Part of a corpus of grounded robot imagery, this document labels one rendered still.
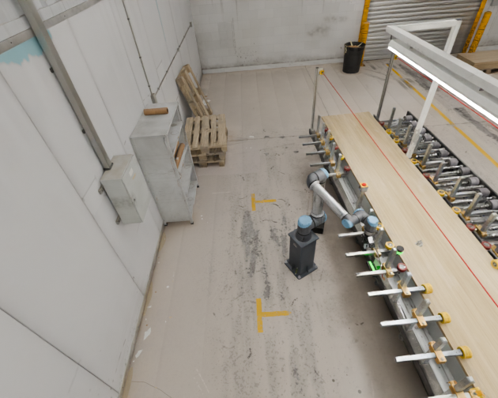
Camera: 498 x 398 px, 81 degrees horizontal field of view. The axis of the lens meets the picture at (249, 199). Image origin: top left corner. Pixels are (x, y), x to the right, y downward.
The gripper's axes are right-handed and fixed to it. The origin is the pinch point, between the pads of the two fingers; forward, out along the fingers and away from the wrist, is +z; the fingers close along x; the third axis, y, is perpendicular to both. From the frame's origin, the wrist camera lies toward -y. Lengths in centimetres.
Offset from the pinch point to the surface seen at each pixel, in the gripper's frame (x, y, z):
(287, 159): 13, 289, 98
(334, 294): 13, 9, 99
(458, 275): -69, -35, 9
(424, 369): -12, -95, 29
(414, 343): -15, -77, 29
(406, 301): -31, -38, 37
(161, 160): 201, 153, -22
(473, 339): -48, -86, 9
